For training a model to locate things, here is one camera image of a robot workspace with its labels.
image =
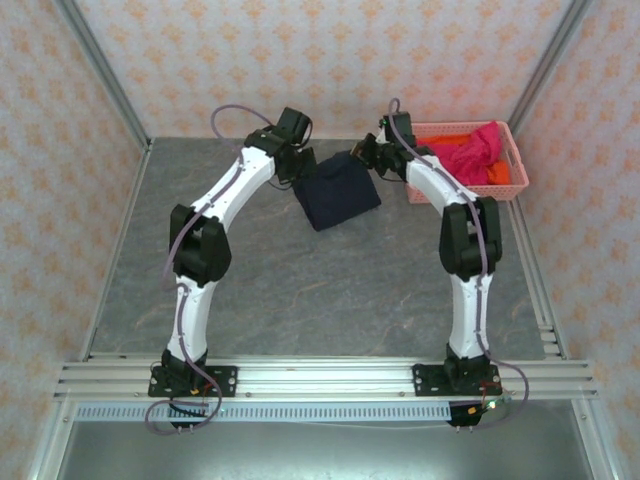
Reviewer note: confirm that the navy blue t-shirt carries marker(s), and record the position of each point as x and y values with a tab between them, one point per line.
340	195

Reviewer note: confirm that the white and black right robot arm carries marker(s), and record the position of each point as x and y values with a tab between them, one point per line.
467	320

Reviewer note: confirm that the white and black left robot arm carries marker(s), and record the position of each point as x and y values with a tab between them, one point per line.
190	320

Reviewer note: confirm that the magenta t-shirt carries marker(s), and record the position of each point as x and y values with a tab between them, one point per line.
475	155

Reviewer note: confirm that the orange t-shirt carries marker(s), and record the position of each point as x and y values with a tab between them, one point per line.
500	172

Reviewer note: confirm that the pink plastic basket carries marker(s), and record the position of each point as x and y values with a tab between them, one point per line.
500	194

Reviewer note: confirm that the aluminium table side rail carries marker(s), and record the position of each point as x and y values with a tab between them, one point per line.
537	280
127	210

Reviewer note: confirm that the aluminium frame post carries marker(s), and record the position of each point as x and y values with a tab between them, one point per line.
100	65
550	60

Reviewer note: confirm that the aluminium mounting rail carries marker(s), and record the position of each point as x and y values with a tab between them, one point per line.
325	380

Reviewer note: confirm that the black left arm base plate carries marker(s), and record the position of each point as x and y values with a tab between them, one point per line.
225	380

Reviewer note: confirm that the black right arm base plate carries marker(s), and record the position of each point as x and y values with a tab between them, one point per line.
425	380

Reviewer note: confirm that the black electronics bracket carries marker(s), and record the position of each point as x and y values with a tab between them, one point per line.
187	410
465	415

